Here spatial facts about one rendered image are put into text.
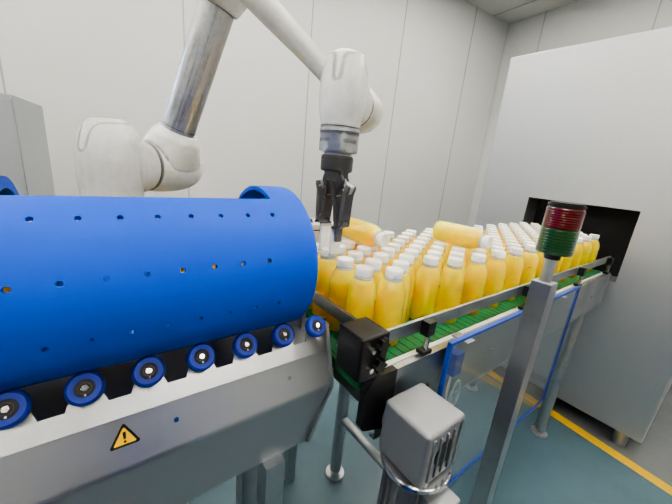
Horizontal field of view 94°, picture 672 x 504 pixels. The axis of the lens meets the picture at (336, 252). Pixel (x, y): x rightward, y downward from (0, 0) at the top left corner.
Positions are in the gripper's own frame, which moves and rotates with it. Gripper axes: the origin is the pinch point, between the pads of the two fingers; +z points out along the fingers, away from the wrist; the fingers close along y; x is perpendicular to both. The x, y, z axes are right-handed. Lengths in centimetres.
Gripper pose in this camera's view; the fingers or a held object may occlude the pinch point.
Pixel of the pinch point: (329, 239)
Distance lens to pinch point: 78.1
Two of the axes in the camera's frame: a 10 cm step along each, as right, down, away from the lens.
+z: -0.9, 9.6, 2.7
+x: 8.0, -0.9, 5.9
